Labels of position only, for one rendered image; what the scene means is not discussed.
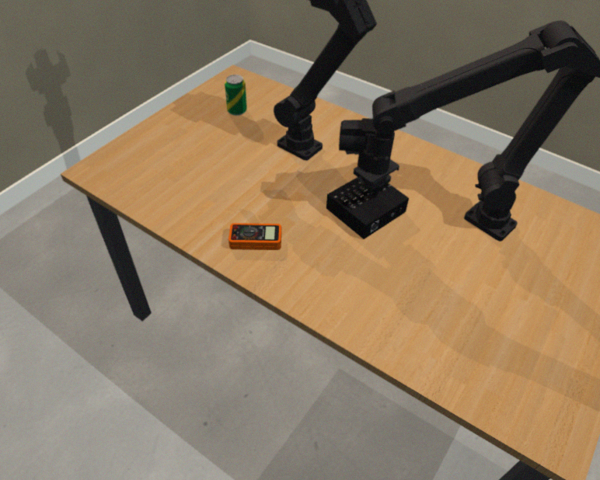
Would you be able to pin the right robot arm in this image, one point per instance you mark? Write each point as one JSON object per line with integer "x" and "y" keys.
{"x": 355, "y": 19}

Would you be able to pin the black lighting desk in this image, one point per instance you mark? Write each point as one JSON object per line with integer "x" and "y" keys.
{"x": 363, "y": 214}

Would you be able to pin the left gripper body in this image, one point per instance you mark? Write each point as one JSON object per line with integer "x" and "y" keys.
{"x": 378, "y": 171}

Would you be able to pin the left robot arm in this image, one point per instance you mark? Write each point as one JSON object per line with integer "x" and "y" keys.
{"x": 578, "y": 65}

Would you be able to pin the orange digital multimeter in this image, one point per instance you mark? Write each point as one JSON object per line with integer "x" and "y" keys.
{"x": 255, "y": 236}

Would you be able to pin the green drink can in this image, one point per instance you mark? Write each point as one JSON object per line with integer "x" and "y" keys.
{"x": 235, "y": 92}

